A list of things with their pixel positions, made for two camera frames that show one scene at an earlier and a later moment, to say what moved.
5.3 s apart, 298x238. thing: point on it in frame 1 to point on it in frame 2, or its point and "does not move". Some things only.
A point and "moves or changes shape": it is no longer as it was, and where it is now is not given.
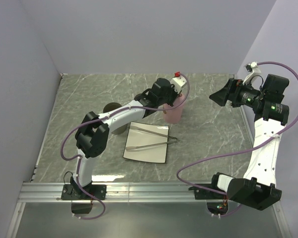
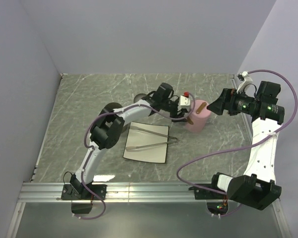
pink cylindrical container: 174,115 moves or changes shape
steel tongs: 171,139 does not move
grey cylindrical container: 110,106 does not move
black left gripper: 172,88 to 175,114
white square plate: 138,138 does not move
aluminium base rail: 143,192 does not move
